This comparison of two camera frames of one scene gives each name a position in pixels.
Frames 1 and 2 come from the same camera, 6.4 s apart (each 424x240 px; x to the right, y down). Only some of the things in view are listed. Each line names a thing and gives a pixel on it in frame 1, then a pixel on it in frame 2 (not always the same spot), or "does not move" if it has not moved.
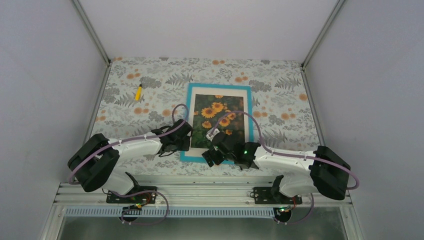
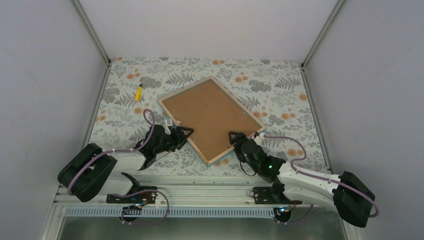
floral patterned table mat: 141,95 does not move
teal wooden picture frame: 244,91 → 263,127
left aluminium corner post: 87,25 does not move
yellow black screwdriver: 138,95 does not move
